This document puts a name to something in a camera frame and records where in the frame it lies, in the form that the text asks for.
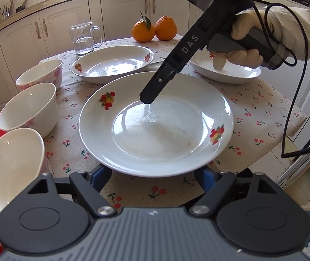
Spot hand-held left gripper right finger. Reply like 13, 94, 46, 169
191, 166, 282, 216

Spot person's right forearm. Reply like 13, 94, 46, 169
264, 5, 310, 66

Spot person's right hand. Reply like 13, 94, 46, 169
212, 7, 281, 71

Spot glass mug with water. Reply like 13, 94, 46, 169
68, 22, 103, 57

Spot cherry print tablecloth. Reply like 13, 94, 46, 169
37, 34, 308, 210

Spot white fruit print plate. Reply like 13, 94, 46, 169
188, 51, 261, 85
79, 71, 234, 177
71, 45, 155, 84

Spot white kitchen appliance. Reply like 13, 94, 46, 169
276, 65, 310, 196

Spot white pink floral bowl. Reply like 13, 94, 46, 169
0, 82, 57, 139
15, 59, 63, 93
0, 127, 45, 220

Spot utensil holder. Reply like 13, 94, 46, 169
0, 0, 17, 20

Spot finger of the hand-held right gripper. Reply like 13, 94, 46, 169
139, 56, 184, 105

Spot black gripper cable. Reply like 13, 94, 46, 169
251, 4, 310, 159

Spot white kitchen cabinets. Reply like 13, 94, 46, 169
0, 0, 207, 120

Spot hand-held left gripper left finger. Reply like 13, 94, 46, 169
27, 166, 117, 218

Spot orange with leaf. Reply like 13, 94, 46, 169
132, 11, 155, 43

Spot small black pan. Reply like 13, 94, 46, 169
16, 0, 30, 13

